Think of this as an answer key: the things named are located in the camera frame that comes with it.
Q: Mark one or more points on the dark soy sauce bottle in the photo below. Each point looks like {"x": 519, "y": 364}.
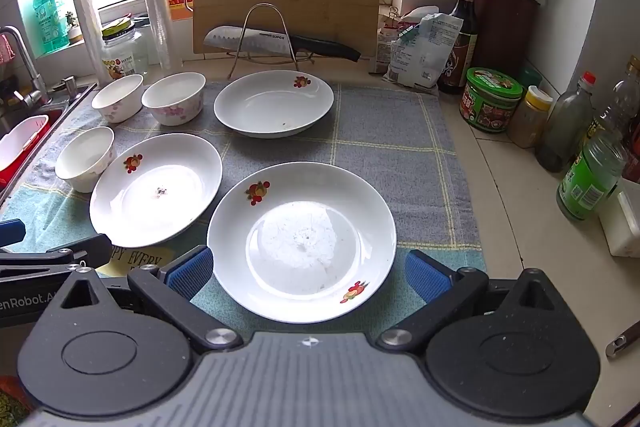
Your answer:
{"x": 462, "y": 42}

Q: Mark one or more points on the small green lidded jar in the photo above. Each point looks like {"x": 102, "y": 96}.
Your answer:
{"x": 531, "y": 77}

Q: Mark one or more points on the tall plastic wrap roll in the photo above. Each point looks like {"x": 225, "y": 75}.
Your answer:
{"x": 156, "y": 7}

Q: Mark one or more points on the white plate fruit print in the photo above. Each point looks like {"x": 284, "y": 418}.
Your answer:
{"x": 155, "y": 192}
{"x": 272, "y": 104}
{"x": 300, "y": 237}

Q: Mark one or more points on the grey checked dish towel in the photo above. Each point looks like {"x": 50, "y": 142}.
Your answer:
{"x": 390, "y": 167}

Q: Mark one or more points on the pink cloth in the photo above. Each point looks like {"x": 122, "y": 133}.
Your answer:
{"x": 5, "y": 49}

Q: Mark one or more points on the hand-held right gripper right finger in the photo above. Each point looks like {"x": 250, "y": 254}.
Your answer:
{"x": 425, "y": 274}

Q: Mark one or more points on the yellow lidded spice jar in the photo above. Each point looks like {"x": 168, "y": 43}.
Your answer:
{"x": 530, "y": 119}

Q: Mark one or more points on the brown knife block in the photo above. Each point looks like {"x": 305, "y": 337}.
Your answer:
{"x": 505, "y": 37}

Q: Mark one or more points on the green dish soap bottle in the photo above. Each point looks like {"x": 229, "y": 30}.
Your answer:
{"x": 47, "y": 14}

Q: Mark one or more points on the glass jar green lid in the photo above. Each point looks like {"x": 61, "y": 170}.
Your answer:
{"x": 122, "y": 54}

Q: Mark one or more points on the white basin red rim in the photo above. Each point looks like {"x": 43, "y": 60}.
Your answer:
{"x": 20, "y": 142}

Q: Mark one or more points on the metal binder clip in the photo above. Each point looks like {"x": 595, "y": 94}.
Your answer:
{"x": 392, "y": 13}

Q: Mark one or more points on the green plastic bottle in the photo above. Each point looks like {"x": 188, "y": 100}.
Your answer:
{"x": 590, "y": 179}

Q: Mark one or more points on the short plastic bag roll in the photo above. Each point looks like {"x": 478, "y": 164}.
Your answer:
{"x": 90, "y": 39}

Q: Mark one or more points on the green lidded sauce jar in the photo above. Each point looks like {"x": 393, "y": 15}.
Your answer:
{"x": 492, "y": 102}

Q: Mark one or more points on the metal faucet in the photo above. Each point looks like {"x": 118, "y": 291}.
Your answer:
{"x": 20, "y": 62}

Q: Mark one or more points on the clear bottle red cap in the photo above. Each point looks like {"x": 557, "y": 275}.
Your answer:
{"x": 565, "y": 132}

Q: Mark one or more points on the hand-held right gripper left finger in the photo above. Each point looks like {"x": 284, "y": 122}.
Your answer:
{"x": 190, "y": 272}

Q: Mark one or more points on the clear plastic oil bottle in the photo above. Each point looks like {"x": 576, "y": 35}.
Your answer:
{"x": 625, "y": 102}

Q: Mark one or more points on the teal printed towel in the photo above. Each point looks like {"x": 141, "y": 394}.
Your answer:
{"x": 45, "y": 217}

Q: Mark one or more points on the red container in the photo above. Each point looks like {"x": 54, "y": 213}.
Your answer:
{"x": 632, "y": 167}

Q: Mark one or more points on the white bowl pink floral print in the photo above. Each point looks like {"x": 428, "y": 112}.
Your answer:
{"x": 85, "y": 159}
{"x": 117, "y": 99}
{"x": 174, "y": 99}

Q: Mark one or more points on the small potted plant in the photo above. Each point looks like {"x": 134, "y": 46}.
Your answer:
{"x": 71, "y": 24}

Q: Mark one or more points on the metal sink knob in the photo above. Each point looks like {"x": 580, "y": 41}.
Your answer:
{"x": 67, "y": 84}

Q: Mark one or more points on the steel sink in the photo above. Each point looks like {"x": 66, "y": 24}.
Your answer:
{"x": 50, "y": 117}

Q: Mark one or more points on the blue binder clip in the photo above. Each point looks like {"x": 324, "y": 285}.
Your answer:
{"x": 409, "y": 36}

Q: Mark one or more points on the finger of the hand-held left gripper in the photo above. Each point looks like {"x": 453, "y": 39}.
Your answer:
{"x": 10, "y": 232}
{"x": 85, "y": 249}

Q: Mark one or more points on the white plastic box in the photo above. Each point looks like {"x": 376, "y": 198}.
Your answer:
{"x": 620, "y": 227}

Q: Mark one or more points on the red and white food packet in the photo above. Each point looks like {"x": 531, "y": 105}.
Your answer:
{"x": 387, "y": 47}

